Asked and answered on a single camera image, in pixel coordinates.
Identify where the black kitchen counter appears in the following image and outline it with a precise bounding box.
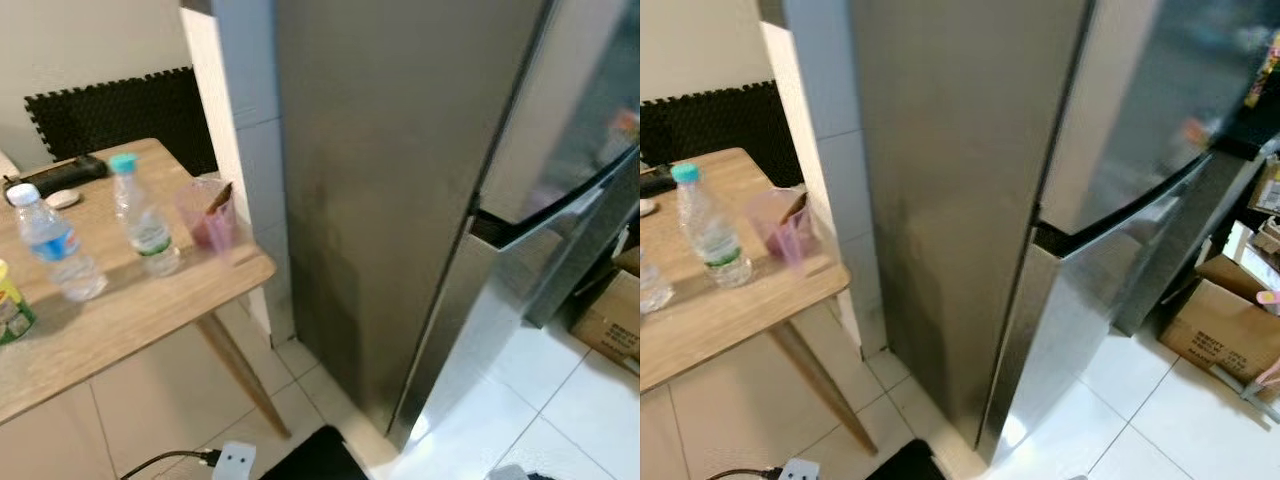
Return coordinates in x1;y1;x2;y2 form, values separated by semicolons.
1205;90;1280;163

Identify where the steel fridge door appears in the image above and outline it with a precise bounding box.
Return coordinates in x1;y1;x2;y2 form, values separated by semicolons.
980;150;1263;463
1035;0;1280;238
390;150;641;449
472;0;641;226

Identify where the orange yellow chip bag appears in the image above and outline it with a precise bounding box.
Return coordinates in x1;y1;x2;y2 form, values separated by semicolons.
1243;30;1280;109

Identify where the black foam puzzle mat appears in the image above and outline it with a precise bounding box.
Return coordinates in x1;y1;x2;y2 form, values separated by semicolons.
640;80;807;189
24;66;219;178

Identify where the pink plastic cup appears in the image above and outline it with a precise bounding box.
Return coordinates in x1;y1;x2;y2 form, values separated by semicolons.
745;188;813;271
175;178;239;256

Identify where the black remote control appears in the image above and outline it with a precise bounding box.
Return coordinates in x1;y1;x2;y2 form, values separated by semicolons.
3;154;109;200
640;165;679;198

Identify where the grey steel fridge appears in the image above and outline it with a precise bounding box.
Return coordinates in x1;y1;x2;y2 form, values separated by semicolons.
272;0;641;451
848;0;1280;463

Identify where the printed brown cardboard box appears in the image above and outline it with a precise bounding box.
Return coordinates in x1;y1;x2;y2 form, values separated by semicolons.
1160;255;1280;386
570;268;641;376

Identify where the yellow cup noodle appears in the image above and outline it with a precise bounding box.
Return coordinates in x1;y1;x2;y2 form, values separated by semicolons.
0;260;37;346

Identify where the black floor mat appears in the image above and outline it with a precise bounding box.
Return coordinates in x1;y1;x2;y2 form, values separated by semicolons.
868;438;948;480
258;425;371;480

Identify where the cardboard box orange sticker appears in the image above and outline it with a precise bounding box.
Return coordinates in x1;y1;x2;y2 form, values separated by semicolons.
1258;155;1280;216

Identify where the green cap water bottle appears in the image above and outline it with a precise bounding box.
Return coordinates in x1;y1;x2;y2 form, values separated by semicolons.
670;162;753;289
108;152;183;278

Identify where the light wooden table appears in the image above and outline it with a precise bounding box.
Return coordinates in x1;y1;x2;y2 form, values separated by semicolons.
0;138;293;441
640;148;879;456

